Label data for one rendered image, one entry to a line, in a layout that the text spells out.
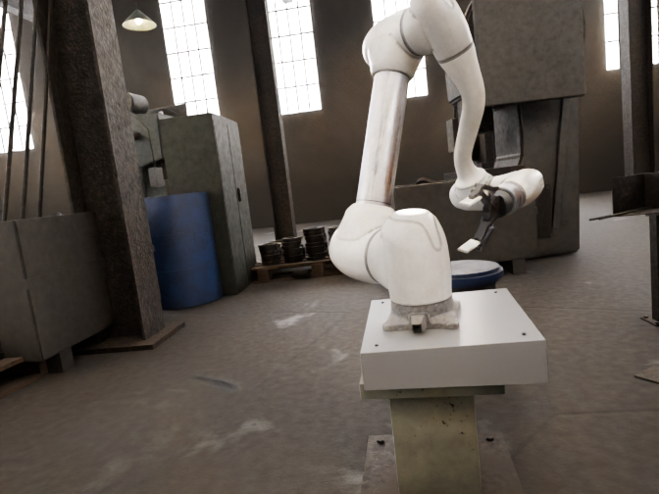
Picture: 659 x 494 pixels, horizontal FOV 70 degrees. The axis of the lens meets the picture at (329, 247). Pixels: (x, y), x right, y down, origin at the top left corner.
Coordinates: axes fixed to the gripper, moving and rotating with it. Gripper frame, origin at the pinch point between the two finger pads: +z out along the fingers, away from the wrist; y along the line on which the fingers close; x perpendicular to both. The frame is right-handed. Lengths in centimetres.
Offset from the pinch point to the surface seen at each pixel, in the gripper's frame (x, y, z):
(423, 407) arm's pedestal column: -10.3, 31.2, 34.9
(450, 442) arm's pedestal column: -17, 40, 33
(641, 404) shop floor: -43, 68, -38
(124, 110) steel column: 235, -14, -11
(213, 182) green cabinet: 274, 61, -80
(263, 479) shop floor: 26, 62, 62
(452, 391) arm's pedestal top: -17.5, 22.7, 33.7
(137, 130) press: 715, 91, -209
